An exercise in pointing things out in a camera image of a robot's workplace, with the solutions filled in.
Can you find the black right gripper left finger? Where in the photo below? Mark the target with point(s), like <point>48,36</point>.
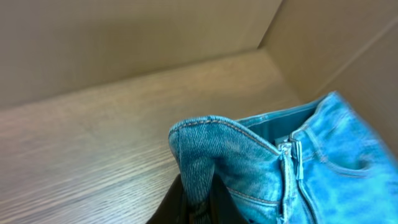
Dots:
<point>173,209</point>

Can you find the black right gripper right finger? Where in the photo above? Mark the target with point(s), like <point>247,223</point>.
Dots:
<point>223,210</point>

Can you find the light blue denim jeans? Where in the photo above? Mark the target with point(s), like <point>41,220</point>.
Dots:
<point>315,163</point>

